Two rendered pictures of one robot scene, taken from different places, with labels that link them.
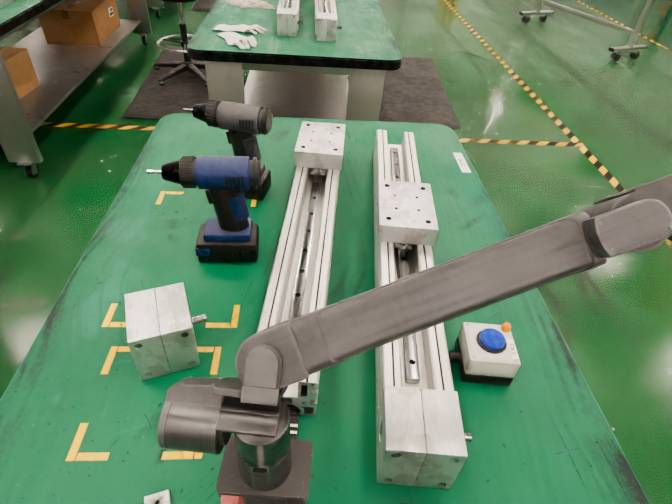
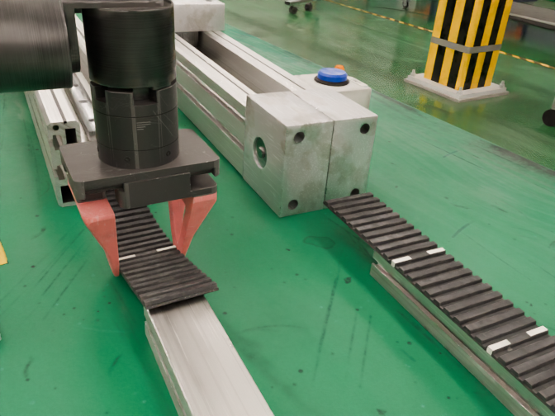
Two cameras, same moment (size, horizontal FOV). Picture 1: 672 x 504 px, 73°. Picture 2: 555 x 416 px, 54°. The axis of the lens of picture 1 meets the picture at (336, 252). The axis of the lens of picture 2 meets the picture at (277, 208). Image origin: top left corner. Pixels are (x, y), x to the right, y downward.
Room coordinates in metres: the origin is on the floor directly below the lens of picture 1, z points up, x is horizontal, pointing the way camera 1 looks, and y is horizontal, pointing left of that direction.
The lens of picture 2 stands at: (-0.14, 0.14, 1.05)
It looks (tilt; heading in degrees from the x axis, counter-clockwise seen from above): 30 degrees down; 331
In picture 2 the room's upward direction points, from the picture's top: 4 degrees clockwise
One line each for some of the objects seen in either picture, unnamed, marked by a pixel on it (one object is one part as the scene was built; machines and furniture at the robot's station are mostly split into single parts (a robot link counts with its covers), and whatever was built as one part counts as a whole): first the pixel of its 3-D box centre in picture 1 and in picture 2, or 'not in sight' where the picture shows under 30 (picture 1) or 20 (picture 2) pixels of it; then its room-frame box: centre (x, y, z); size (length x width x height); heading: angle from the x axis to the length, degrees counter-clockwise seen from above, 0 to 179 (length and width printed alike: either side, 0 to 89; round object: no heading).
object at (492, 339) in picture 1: (491, 340); (332, 78); (0.48, -0.26, 0.84); 0.04 x 0.04 x 0.02
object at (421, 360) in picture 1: (400, 235); (174, 47); (0.76, -0.13, 0.82); 0.80 x 0.10 x 0.09; 0
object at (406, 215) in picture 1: (403, 216); (174, 16); (0.76, -0.13, 0.87); 0.16 x 0.11 x 0.07; 0
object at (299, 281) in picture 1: (310, 227); (52, 53); (0.76, 0.06, 0.82); 0.80 x 0.10 x 0.09; 0
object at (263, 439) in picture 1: (256, 429); (121, 40); (0.23, 0.07, 0.96); 0.07 x 0.06 x 0.07; 88
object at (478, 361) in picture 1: (481, 352); (324, 101); (0.48, -0.25, 0.81); 0.10 x 0.08 x 0.06; 90
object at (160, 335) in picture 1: (170, 328); not in sight; (0.46, 0.25, 0.83); 0.11 x 0.10 x 0.10; 115
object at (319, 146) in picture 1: (320, 149); not in sight; (1.01, 0.06, 0.87); 0.16 x 0.11 x 0.07; 0
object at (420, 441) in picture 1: (426, 437); (315, 147); (0.31, -0.14, 0.83); 0.12 x 0.09 x 0.10; 90
